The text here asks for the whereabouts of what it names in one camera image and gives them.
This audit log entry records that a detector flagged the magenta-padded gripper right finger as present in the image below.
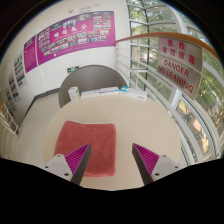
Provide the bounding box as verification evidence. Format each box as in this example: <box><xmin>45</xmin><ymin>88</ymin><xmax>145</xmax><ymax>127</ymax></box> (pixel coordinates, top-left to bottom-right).
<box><xmin>131</xmin><ymin>143</ymin><xmax>182</xmax><ymax>186</ymax></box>

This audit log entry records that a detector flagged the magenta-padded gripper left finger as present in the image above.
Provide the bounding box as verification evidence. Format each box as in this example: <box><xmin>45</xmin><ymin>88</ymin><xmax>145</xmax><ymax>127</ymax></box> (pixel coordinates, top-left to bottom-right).
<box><xmin>43</xmin><ymin>143</ymin><xmax>92</xmax><ymax>185</ymax></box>

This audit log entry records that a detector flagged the pink terry towel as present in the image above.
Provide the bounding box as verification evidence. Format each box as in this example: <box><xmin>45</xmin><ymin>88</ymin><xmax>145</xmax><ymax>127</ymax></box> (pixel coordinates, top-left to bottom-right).
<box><xmin>53</xmin><ymin>120</ymin><xmax>117</xmax><ymax>178</ymax></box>

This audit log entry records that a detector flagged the small upright white box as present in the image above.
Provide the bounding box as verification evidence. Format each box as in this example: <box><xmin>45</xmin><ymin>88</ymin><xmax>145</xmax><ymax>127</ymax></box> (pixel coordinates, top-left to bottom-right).
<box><xmin>68</xmin><ymin>86</ymin><xmax>81</xmax><ymax>102</ymax></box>

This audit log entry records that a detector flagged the flat white and blue box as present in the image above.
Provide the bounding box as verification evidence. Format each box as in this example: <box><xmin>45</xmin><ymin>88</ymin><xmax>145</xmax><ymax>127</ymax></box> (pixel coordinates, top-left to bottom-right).
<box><xmin>118</xmin><ymin>86</ymin><xmax>148</xmax><ymax>101</ymax></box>

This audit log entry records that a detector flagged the white stair railing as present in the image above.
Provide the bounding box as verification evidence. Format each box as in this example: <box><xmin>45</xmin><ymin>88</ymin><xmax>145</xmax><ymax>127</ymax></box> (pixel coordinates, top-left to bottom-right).
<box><xmin>0</xmin><ymin>99</ymin><xmax>19</xmax><ymax>136</ymax></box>

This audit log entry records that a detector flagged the grey round-backed chair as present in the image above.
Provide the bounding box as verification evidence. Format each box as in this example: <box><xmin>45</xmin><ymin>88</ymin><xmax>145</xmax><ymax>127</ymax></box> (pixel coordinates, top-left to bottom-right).
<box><xmin>58</xmin><ymin>64</ymin><xmax>129</xmax><ymax>108</ymax></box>

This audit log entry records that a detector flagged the green exit sign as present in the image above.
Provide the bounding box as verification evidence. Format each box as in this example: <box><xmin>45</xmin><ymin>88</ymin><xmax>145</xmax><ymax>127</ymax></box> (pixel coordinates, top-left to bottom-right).
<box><xmin>66</xmin><ymin>65</ymin><xmax>80</xmax><ymax>73</ymax></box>

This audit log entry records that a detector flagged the grey warning sign red lettering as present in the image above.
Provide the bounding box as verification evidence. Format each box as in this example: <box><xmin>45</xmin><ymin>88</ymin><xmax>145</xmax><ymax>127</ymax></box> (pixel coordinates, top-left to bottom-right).
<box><xmin>155</xmin><ymin>37</ymin><xmax>204</xmax><ymax>100</ymax></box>

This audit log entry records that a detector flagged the white photo wall poster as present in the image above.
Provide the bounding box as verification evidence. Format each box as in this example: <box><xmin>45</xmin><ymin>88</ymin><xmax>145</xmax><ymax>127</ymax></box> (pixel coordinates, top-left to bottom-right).
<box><xmin>6</xmin><ymin>71</ymin><xmax>21</xmax><ymax>103</ymax></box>
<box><xmin>13</xmin><ymin>53</ymin><xmax>28</xmax><ymax>89</ymax></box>

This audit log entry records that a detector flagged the narrow magenta text wall poster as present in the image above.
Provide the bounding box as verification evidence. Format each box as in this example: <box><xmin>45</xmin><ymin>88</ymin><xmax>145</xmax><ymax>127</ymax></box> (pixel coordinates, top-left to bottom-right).
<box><xmin>23</xmin><ymin>34</ymin><xmax>38</xmax><ymax>74</ymax></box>

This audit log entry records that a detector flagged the large magenta photo wall poster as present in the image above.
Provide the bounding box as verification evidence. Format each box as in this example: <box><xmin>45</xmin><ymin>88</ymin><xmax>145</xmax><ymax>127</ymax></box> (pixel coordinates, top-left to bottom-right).
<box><xmin>35</xmin><ymin>10</ymin><xmax>117</xmax><ymax>66</ymax></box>

